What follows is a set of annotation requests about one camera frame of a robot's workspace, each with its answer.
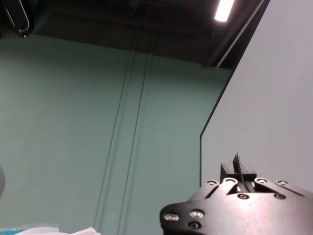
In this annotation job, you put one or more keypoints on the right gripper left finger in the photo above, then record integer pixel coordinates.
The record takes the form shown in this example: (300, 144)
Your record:
(228, 171)

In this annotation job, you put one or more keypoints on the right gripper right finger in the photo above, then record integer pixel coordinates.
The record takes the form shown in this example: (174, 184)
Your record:
(249, 172)

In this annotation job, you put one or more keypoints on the white crumpled sheet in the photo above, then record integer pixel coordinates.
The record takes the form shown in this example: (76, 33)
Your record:
(85, 232)

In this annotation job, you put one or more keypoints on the ceiling strip light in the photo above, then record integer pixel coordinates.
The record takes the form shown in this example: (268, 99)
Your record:
(223, 11)

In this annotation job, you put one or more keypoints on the green wall conduit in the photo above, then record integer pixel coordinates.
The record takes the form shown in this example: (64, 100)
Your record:
(127, 147)

